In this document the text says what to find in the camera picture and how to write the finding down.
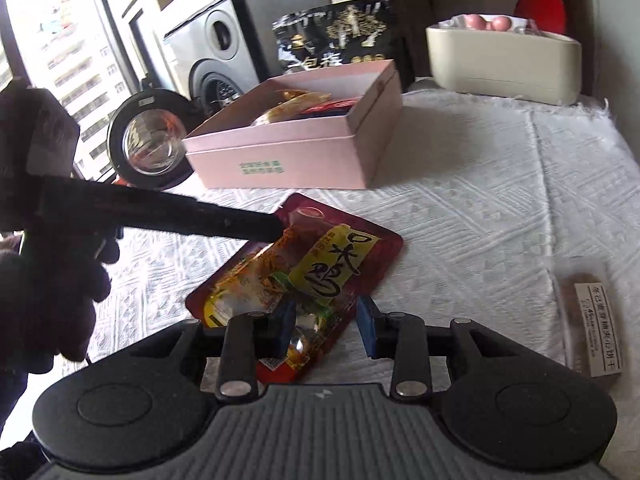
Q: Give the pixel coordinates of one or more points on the red round object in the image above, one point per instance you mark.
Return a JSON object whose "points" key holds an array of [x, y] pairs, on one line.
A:
{"points": [[542, 7]]}

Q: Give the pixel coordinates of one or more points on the black gold patterned bag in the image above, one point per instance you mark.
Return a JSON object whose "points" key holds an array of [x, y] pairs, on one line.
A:
{"points": [[340, 35]]}

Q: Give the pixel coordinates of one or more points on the white textured tablecloth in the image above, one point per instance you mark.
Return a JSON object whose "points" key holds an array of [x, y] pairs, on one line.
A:
{"points": [[475, 200]]}

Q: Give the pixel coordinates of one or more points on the cream oval container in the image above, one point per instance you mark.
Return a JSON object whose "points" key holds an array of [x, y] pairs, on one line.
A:
{"points": [[500, 65]]}

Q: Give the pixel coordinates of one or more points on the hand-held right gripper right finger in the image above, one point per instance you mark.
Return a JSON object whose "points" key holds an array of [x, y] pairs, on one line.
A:
{"points": [[367, 330]]}

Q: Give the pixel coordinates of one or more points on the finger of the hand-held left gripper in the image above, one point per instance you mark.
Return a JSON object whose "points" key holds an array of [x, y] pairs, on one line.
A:
{"points": [[175, 212]]}

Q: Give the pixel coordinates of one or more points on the biscuit packet white label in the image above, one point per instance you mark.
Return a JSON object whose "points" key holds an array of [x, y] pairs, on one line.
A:
{"points": [[597, 330]]}

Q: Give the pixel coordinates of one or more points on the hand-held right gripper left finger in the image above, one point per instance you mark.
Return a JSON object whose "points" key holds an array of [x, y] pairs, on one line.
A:
{"points": [[285, 327]]}

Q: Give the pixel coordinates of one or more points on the pink ball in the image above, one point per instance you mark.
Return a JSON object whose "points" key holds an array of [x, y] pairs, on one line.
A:
{"points": [[475, 21], [501, 23]]}

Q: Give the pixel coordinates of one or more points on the silver speaker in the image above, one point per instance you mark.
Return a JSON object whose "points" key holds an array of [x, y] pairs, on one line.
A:
{"points": [[215, 45]]}

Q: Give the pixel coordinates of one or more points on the person's left hand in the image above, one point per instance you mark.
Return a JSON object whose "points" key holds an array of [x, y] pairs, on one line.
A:
{"points": [[50, 300]]}

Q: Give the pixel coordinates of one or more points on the pink cardboard box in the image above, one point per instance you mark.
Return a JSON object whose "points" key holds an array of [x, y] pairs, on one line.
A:
{"points": [[280, 155]]}

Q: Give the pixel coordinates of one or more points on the maroon snack packet yellow label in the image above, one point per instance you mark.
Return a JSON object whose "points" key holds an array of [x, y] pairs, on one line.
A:
{"points": [[325, 260]]}

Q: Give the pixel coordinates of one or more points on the window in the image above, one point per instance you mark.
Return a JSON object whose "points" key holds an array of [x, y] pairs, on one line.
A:
{"points": [[50, 35]]}

